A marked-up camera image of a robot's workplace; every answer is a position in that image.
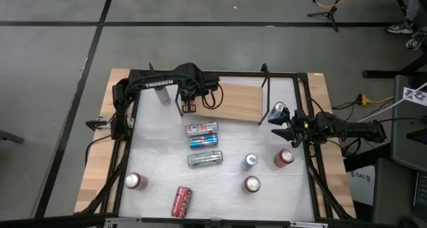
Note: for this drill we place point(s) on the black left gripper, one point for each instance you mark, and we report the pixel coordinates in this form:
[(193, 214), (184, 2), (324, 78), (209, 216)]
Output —
[(198, 88)]

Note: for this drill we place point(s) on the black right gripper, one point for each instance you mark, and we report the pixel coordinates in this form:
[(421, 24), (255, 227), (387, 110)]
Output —
[(302, 128)]

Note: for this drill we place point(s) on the white Celsius Peach Vibe can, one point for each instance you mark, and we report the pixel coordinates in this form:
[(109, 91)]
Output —
[(201, 129), (205, 159), (162, 96)]

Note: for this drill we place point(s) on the red and black soda can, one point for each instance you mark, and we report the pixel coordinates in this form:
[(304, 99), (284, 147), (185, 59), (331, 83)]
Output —
[(283, 158), (251, 184)]

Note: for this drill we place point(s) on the blue silver Red Bull can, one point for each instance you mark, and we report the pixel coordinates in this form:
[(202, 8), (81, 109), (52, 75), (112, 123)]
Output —
[(204, 141)]

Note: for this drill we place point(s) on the red Fanta strawberry can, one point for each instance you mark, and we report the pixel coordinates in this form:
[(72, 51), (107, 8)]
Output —
[(135, 181)]

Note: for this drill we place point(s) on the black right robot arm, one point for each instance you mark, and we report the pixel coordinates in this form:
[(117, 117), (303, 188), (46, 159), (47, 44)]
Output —
[(350, 128)]

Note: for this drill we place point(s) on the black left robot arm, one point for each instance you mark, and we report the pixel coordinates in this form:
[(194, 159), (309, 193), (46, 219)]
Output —
[(156, 83)]

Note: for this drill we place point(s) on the light blue Red Bull can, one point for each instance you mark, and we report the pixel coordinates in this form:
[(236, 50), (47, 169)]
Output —
[(277, 108), (249, 162)]

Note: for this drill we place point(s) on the white glossy table mat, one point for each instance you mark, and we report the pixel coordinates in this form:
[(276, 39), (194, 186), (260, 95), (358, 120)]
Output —
[(160, 148)]

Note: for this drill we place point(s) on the yellow power plug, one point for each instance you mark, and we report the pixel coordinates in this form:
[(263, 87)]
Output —
[(364, 99)]

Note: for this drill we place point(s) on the red Coca-Cola can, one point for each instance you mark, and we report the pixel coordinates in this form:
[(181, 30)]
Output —
[(181, 202)]

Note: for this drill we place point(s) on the white printed box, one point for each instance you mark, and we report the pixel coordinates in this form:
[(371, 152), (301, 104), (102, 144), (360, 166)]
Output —
[(360, 188)]

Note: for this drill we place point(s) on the black desk leg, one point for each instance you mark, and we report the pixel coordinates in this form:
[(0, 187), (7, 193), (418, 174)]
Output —
[(383, 74)]

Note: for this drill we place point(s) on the black tripod stand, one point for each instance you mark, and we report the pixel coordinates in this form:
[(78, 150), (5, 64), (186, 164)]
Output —
[(330, 14)]

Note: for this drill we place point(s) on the grey cabinet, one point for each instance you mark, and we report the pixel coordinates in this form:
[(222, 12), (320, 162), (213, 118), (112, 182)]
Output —
[(405, 138)]

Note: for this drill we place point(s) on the dark cabinet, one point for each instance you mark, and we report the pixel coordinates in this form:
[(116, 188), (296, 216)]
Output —
[(393, 194)]

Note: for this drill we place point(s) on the white printed label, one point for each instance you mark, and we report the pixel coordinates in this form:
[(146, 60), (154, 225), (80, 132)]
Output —
[(413, 95)]

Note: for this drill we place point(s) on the person's shoe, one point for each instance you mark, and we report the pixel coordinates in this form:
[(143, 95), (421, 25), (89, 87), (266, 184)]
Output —
[(415, 41), (400, 28)]

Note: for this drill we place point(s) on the person's leg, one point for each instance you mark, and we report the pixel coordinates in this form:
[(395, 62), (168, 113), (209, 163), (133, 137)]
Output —
[(415, 4)]

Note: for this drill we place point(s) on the black stand foot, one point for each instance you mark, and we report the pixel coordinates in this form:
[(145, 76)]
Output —
[(10, 136)]

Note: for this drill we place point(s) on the wooden shelf with black frame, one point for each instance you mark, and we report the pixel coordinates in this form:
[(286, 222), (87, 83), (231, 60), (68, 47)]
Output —
[(233, 101)]

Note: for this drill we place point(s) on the black aluminium table frame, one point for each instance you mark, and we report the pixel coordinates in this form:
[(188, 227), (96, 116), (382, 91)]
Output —
[(240, 74)]

